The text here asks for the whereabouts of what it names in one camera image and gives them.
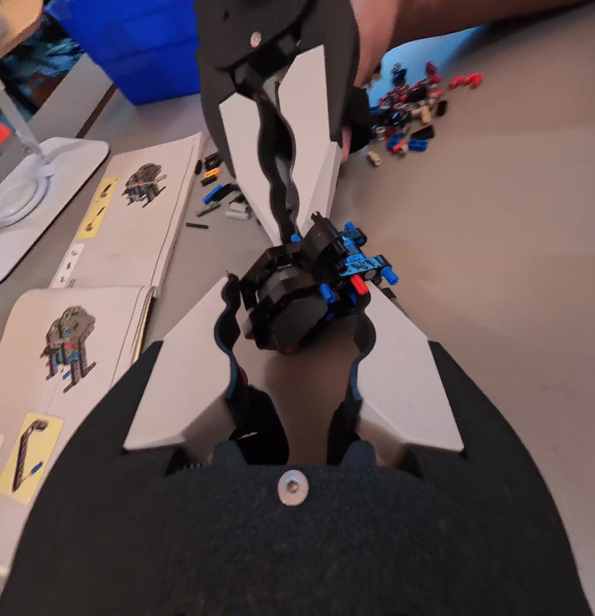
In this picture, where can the black lego chassis assembly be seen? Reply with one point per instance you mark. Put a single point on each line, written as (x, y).
(297, 293)

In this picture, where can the blue bin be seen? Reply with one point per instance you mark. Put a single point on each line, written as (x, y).
(143, 48)

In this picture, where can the person's right hand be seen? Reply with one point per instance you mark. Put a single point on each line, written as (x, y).
(374, 38)

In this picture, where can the lego instruction booklet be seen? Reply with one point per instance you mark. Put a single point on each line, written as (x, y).
(134, 231)

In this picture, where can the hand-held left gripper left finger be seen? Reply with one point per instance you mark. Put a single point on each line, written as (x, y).
(182, 375)

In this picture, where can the person's right forearm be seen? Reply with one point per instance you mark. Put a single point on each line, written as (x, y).
(470, 19)

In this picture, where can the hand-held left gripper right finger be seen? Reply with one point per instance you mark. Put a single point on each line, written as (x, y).
(403, 385)

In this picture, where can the pile of lego beams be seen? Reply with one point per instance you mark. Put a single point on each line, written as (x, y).
(220, 192)

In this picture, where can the white lamp base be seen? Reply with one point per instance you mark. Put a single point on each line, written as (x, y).
(47, 202)

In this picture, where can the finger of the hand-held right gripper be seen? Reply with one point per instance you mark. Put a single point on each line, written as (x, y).
(312, 120)
(242, 144)

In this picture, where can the pile of small lego pins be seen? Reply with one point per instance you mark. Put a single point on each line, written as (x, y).
(413, 115)

